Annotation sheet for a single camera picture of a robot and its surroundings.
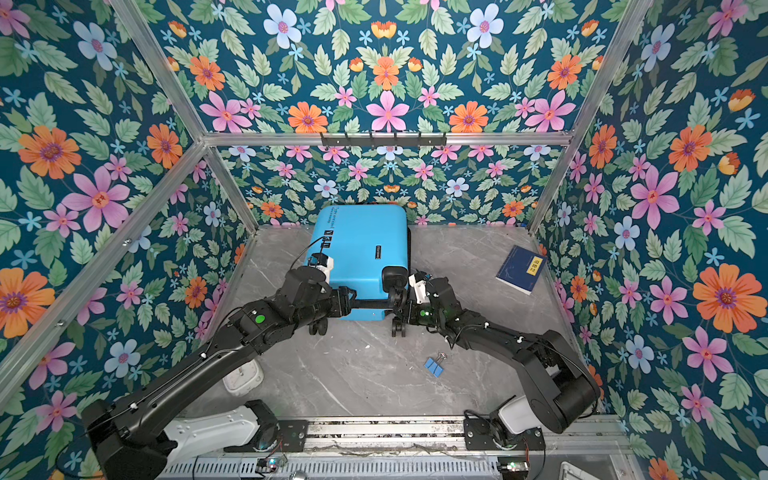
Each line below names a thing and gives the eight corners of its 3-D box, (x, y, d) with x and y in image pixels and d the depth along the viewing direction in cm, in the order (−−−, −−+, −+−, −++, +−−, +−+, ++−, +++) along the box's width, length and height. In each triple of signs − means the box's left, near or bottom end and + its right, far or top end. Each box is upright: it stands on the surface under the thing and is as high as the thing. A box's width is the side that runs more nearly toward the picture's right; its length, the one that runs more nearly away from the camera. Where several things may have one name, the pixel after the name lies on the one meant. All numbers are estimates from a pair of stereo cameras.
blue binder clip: (423, 365, 87) (423, 362, 85) (437, 349, 90) (438, 347, 88) (436, 378, 85) (437, 376, 83) (451, 362, 88) (452, 359, 86)
